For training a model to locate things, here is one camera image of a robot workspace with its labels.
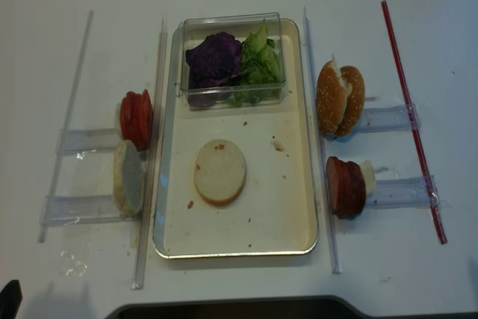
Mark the green lettuce in box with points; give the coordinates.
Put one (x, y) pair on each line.
(259, 70)

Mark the clear plastic lettuce box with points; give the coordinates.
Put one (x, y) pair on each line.
(194, 31)

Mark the purple lettuce leaves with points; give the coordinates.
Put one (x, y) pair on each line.
(215, 62)

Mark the red tomato slices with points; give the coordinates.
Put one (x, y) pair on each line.
(136, 117)

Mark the dark red meat patties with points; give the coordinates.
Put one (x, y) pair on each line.
(346, 187)

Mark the white cheese slice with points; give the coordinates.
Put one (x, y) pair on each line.
(368, 175)

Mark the clear tomato holder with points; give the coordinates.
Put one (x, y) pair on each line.
(91, 140)

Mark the bun bottom on tray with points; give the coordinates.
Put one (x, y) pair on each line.
(219, 172)

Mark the cream metal tray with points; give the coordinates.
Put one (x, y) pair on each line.
(275, 213)

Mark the sesame bun left half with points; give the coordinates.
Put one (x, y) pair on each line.
(331, 98)

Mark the sesame bun half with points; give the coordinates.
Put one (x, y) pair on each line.
(355, 100)
(331, 98)

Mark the pale bun slice standing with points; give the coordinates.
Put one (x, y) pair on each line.
(128, 179)

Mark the sesame bun right half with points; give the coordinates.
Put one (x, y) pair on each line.
(355, 100)

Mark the clear sesame bun holder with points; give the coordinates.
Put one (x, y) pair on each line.
(395, 118)

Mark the clear patty holder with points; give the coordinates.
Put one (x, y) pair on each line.
(414, 192)

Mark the dark base bottom edge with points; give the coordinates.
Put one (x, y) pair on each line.
(286, 307)

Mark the clear bun slice holder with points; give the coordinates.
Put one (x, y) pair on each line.
(68, 210)

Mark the red plastic strip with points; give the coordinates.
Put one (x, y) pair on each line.
(434, 211)

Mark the black object bottom left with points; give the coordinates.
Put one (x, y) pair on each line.
(10, 299)

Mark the clear rail left of tray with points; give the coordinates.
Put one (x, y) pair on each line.
(142, 245)

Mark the clear rail of tray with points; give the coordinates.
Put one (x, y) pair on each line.
(142, 245)
(334, 259)

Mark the clear rail right of tray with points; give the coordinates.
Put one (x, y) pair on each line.
(334, 259)

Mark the clear rail far left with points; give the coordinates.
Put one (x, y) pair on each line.
(70, 107)

